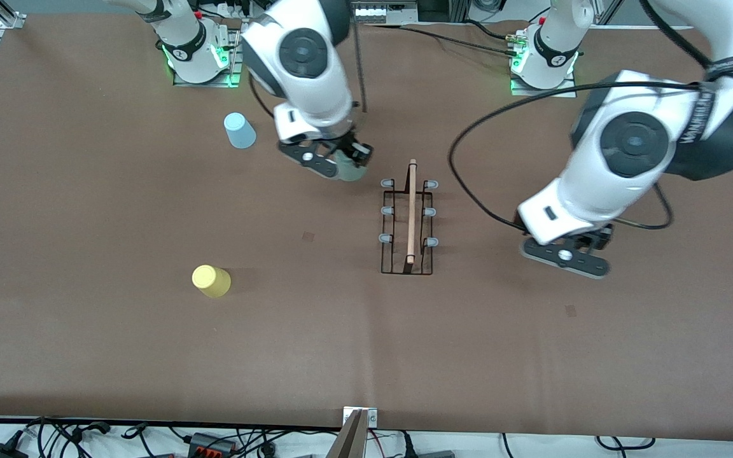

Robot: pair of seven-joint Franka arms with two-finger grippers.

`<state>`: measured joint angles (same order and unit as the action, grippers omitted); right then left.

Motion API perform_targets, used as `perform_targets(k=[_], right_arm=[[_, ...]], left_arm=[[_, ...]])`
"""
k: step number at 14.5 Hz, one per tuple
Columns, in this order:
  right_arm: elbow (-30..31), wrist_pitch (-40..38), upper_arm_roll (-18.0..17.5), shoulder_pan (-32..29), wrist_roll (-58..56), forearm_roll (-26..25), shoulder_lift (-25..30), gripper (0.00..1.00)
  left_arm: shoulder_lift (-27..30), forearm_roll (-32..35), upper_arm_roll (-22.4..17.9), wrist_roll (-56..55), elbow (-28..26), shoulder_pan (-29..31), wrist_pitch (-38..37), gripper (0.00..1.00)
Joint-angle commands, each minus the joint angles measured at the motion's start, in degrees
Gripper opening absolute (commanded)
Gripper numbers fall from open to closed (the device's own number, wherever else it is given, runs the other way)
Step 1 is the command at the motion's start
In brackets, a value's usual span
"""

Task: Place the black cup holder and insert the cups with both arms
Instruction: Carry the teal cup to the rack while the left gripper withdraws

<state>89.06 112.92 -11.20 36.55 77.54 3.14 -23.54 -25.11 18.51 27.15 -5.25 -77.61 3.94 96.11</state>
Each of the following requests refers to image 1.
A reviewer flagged green plastic cup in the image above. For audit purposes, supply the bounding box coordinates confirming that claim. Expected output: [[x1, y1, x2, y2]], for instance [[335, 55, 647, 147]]
[[330, 149, 368, 183]]

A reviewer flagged black wire cup holder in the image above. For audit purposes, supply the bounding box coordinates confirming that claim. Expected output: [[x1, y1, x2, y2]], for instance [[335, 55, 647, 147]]
[[378, 159, 440, 276]]

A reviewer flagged yellow plastic cup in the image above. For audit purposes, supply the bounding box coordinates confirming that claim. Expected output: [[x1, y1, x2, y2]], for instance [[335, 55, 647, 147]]
[[192, 265, 232, 298]]

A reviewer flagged light blue plastic cup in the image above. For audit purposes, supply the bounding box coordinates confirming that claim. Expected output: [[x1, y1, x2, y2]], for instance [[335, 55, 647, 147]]
[[223, 113, 257, 149]]

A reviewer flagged white power strip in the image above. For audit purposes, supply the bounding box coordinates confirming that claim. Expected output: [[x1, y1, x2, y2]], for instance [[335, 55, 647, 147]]
[[214, 0, 262, 18]]

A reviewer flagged grey connector box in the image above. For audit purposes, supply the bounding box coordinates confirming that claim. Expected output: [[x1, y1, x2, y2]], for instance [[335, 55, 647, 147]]
[[353, 0, 419, 24]]

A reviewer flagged aluminium profile beam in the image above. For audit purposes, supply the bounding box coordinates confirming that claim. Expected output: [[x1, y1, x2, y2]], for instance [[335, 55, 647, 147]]
[[327, 408, 370, 458]]

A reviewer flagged black orange connector block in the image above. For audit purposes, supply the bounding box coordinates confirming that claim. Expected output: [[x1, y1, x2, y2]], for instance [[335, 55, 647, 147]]
[[187, 433, 238, 456]]

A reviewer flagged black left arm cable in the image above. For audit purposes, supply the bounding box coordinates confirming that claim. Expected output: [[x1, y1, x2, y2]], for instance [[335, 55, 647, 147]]
[[448, 80, 714, 231]]

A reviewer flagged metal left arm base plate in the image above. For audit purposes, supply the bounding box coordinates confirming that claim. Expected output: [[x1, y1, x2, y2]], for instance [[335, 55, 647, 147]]
[[510, 71, 578, 98]]

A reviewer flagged black table cable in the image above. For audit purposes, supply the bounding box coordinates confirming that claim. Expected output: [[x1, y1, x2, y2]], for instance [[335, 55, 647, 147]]
[[465, 18, 521, 41], [398, 23, 521, 59]]

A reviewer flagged metal corner bracket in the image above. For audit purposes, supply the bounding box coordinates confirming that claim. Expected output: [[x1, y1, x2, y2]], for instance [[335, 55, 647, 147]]
[[343, 407, 379, 428]]

